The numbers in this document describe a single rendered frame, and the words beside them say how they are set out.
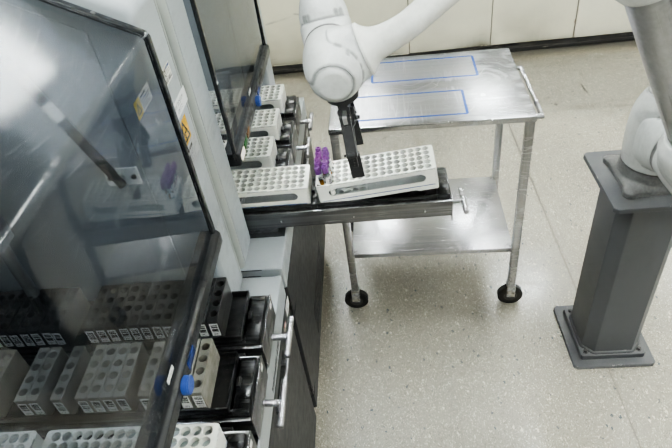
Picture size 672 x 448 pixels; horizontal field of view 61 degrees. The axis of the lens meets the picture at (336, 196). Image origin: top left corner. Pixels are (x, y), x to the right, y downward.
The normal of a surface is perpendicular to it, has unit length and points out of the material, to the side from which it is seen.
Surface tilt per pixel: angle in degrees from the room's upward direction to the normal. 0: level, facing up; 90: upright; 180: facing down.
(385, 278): 0
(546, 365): 0
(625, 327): 90
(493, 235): 0
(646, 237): 90
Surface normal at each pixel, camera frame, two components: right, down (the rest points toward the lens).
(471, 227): -0.11, -0.77
